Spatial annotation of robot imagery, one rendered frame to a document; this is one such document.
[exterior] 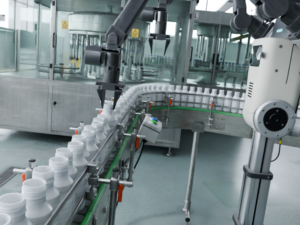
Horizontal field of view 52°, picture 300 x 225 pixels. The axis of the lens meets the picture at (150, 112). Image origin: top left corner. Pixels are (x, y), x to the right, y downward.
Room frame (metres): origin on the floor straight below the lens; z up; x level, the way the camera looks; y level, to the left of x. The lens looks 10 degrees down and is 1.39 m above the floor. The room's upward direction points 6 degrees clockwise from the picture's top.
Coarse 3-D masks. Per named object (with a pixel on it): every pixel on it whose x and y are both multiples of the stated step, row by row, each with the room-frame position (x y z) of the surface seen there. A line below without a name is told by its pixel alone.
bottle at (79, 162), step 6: (72, 144) 0.72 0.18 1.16; (78, 144) 0.72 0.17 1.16; (78, 150) 0.69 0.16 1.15; (78, 156) 0.69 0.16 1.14; (78, 162) 0.69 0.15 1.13; (84, 162) 0.70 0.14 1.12; (78, 168) 0.68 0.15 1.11; (84, 168) 0.69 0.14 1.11; (78, 174) 0.68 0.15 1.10; (84, 180) 0.70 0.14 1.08; (78, 186) 0.68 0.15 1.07; (84, 186) 0.70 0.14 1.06; (78, 192) 0.68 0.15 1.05; (84, 192) 0.70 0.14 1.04; (78, 198) 0.68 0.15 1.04; (84, 204) 0.71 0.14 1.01
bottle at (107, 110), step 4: (104, 104) 1.11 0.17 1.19; (108, 104) 1.10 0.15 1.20; (112, 104) 1.11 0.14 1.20; (104, 108) 1.10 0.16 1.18; (108, 108) 1.10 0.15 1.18; (112, 108) 1.11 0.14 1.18; (104, 112) 1.10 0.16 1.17; (108, 112) 1.10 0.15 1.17; (112, 112) 1.12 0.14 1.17; (108, 116) 1.09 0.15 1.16; (112, 116) 1.10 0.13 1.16; (108, 120) 1.08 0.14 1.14; (112, 120) 1.09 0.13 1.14; (116, 120) 1.11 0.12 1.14; (108, 124) 1.08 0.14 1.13; (112, 124) 1.09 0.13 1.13; (112, 128) 1.10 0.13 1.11; (112, 136) 1.11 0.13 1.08
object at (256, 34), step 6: (258, 24) 1.51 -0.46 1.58; (264, 24) 1.51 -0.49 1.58; (270, 24) 1.51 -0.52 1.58; (246, 30) 1.54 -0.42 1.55; (252, 30) 1.51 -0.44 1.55; (258, 30) 1.50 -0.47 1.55; (264, 30) 1.50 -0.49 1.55; (252, 36) 1.54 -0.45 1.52; (258, 36) 1.51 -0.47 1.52; (264, 36) 1.50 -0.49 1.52
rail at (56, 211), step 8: (120, 120) 1.24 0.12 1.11; (104, 144) 0.90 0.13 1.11; (104, 160) 0.94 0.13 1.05; (80, 176) 0.64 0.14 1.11; (72, 192) 0.58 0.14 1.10; (64, 200) 0.53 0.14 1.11; (80, 200) 0.66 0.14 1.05; (56, 208) 0.49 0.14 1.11; (56, 216) 0.49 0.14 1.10; (72, 216) 0.59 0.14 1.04; (48, 224) 0.45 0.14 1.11
